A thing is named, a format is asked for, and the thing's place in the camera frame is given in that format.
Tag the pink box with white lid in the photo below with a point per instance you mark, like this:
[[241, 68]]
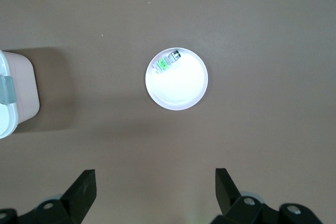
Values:
[[23, 90]]

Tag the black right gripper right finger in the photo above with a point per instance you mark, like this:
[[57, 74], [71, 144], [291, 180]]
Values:
[[229, 200]]

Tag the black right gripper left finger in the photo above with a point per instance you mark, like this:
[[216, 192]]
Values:
[[76, 203]]

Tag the green push-button switch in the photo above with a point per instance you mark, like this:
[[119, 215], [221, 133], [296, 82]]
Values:
[[164, 64]]

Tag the brown table mat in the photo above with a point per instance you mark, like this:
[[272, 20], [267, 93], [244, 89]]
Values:
[[236, 24]]

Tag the pink round plate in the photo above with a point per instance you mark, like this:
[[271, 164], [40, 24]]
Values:
[[181, 90]]

